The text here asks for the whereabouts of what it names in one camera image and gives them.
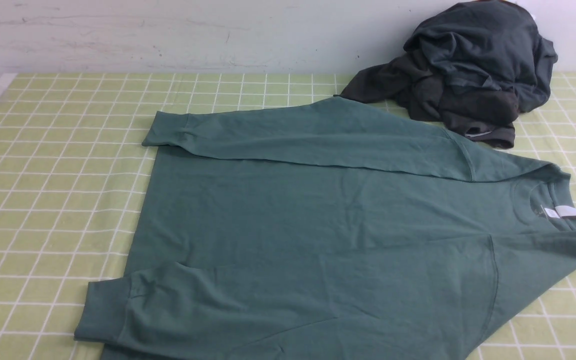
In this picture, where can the green long-sleeved shirt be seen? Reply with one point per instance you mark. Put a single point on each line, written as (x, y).
(329, 231)

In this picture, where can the green checkered tablecloth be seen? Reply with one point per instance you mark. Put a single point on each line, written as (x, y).
(73, 175)

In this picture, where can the dark grey crumpled garment pile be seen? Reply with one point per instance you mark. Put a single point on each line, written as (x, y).
(475, 67)

